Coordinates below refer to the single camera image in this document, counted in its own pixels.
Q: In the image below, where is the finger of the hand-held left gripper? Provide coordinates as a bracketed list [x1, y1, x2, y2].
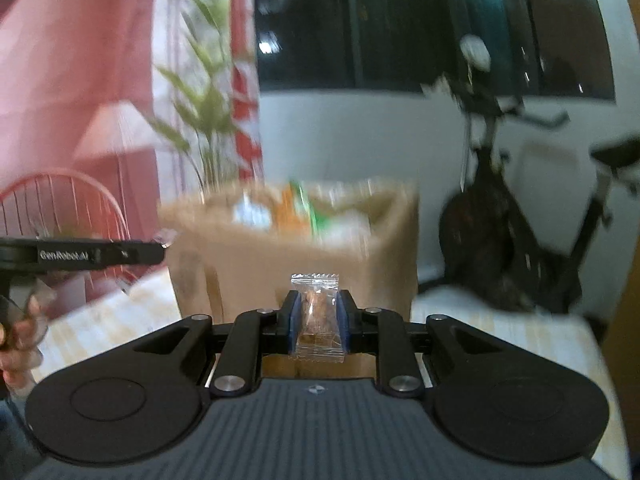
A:
[116, 240, 167, 267]

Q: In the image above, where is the dark window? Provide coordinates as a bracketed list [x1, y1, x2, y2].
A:
[254, 0, 616, 104]

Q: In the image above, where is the clear brown snack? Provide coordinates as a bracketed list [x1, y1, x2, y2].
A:
[290, 271, 346, 363]

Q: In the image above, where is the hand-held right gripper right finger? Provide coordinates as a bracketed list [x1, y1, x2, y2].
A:
[336, 290, 581, 397]

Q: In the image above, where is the yellow checkered tablecloth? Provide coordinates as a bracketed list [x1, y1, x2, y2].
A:
[30, 270, 631, 480]

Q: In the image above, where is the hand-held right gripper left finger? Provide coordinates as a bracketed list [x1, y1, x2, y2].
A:
[55, 290, 301, 397]

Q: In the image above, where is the red wire chair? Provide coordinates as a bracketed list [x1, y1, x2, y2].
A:
[0, 169, 132, 296]

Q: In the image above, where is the white plastic bag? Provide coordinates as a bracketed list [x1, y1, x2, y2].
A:
[460, 35, 494, 71]

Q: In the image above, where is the orange snack packet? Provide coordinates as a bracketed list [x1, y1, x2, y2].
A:
[272, 187, 311, 234]

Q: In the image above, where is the pink bamboo print curtain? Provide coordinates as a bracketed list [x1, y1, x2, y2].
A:
[0, 0, 264, 311]

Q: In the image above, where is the black exercise bike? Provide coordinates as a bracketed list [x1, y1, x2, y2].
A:
[422, 77, 640, 314]

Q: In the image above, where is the person's left hand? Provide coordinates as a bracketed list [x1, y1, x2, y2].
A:
[0, 295, 51, 392]

